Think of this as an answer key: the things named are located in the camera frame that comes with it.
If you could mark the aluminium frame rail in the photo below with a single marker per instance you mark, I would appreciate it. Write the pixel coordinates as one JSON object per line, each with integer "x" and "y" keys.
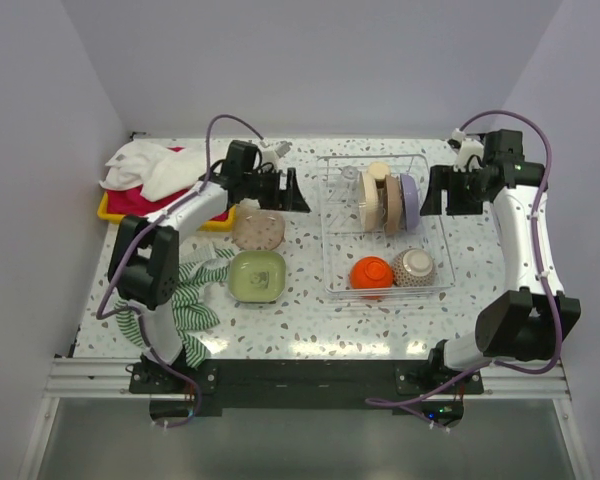
{"x": 84, "y": 378}

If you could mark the orange plastic bowl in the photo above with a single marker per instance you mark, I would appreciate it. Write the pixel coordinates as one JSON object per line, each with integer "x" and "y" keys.
{"x": 370, "y": 273}

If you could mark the magenta cloth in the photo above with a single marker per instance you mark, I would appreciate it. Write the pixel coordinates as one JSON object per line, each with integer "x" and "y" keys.
{"x": 130, "y": 202}

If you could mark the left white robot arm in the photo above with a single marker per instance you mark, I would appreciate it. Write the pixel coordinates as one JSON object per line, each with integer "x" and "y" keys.
{"x": 144, "y": 269}

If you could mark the beige brown ceramic cup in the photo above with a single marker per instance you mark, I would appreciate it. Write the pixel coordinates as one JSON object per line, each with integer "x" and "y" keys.
{"x": 379, "y": 170}

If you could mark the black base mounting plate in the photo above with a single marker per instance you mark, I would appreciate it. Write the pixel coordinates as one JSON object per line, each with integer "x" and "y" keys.
{"x": 218, "y": 385}

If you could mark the green striped cloth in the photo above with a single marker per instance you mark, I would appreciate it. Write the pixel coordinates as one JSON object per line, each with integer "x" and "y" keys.
{"x": 190, "y": 305}

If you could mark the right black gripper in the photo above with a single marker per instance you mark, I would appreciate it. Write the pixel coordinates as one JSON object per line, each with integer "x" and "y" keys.
{"x": 443, "y": 177}

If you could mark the white wire dish rack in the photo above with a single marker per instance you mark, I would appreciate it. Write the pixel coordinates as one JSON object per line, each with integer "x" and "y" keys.
{"x": 375, "y": 242}

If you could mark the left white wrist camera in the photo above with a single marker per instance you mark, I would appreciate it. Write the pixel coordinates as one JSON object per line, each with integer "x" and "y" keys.
{"x": 271, "y": 154}

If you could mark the cream square plate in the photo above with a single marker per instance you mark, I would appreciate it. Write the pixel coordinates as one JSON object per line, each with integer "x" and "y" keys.
{"x": 369, "y": 206}

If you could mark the clear brown glass plate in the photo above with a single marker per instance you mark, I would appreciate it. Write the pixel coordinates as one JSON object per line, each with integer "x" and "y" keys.
{"x": 256, "y": 229}

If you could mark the purple square plate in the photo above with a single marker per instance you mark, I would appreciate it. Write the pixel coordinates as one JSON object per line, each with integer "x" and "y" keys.
{"x": 411, "y": 206}

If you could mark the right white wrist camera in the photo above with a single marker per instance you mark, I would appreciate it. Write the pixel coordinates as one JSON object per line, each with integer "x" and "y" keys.
{"x": 469, "y": 152}

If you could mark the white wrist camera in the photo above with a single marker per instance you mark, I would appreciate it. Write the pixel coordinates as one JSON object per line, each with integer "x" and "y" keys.
{"x": 469, "y": 152}
{"x": 271, "y": 154}

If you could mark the brown square plate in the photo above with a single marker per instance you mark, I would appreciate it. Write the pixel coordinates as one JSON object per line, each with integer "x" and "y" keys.
{"x": 393, "y": 205}

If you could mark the patterned ceramic bowl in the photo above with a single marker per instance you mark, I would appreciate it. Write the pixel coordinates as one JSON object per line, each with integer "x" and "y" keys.
{"x": 413, "y": 268}

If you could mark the white towel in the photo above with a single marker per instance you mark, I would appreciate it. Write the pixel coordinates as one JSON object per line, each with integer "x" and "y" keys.
{"x": 158, "y": 170}

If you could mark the green square plate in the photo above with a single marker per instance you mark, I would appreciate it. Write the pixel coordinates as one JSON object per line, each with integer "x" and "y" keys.
{"x": 257, "y": 276}

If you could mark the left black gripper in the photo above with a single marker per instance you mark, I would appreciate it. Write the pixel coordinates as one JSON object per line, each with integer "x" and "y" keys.
{"x": 290, "y": 199}

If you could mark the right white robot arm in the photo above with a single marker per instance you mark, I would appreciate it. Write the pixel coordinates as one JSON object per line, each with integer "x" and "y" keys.
{"x": 532, "y": 317}

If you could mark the clear glass cup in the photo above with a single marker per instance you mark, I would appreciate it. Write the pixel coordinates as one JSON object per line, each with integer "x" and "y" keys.
{"x": 349, "y": 177}

